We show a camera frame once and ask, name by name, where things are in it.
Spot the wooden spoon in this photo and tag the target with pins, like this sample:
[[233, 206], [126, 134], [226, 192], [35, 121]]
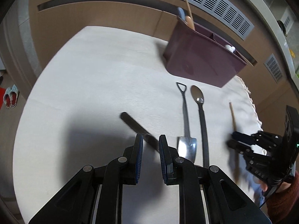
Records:
[[190, 23]]

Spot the black wok on counter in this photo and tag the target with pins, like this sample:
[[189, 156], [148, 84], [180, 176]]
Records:
[[282, 26]]

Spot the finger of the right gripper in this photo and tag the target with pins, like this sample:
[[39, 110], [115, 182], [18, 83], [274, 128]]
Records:
[[241, 148], [241, 137]]

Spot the red patterned slippers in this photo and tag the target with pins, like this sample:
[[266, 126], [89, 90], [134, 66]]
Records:
[[10, 97]]

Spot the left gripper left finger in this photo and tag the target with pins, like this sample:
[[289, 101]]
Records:
[[136, 157]]

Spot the wooden chopstick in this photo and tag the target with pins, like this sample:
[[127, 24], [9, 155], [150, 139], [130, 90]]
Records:
[[236, 171], [189, 9]]

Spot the steel shovel-shaped spoon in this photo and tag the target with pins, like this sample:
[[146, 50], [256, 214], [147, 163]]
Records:
[[186, 145]]

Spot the maroon plastic utensil holder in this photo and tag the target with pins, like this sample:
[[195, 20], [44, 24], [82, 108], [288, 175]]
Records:
[[201, 55]]

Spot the white ball-end utensil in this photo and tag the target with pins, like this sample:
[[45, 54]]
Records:
[[230, 48]]

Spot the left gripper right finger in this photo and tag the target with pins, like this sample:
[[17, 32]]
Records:
[[166, 161]]

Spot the black handle utensil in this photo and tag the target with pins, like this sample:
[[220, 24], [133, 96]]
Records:
[[137, 128]]

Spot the black handled steel spoon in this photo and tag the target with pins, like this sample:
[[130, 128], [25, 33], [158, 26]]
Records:
[[199, 99]]

